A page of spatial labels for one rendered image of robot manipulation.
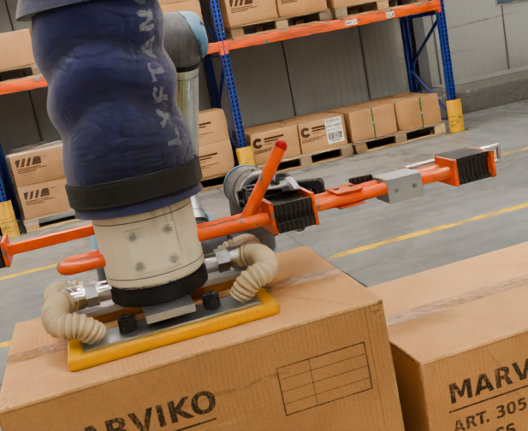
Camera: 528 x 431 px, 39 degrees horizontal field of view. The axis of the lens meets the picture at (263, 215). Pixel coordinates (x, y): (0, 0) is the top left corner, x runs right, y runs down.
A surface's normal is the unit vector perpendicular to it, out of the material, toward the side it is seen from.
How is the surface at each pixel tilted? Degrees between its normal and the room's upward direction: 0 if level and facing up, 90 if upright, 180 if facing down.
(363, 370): 90
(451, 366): 90
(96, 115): 75
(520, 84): 90
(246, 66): 90
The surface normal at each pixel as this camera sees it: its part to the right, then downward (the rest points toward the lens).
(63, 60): -0.62, 0.00
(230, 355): 0.25, 0.18
